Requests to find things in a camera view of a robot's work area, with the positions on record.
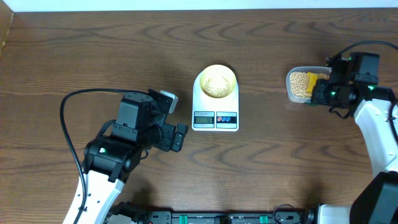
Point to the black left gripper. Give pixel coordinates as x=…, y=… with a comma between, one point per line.
x=166, y=142

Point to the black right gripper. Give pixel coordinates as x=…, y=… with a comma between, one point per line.
x=318, y=95

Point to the yellow plastic measuring scoop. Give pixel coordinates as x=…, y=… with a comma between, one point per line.
x=312, y=79

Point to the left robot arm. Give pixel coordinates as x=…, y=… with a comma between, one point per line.
x=118, y=148

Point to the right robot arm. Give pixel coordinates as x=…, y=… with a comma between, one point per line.
x=353, y=85

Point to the white digital kitchen scale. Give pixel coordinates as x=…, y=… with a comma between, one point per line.
x=215, y=114

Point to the soybeans in bowl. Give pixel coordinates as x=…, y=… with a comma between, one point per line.
x=217, y=87

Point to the pale yellow plastic bowl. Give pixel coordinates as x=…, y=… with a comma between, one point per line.
x=218, y=71

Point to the clear plastic container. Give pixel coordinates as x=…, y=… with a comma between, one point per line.
x=313, y=69

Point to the soybeans in container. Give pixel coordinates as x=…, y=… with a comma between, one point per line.
x=299, y=83

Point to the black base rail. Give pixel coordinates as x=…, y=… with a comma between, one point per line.
x=127, y=213

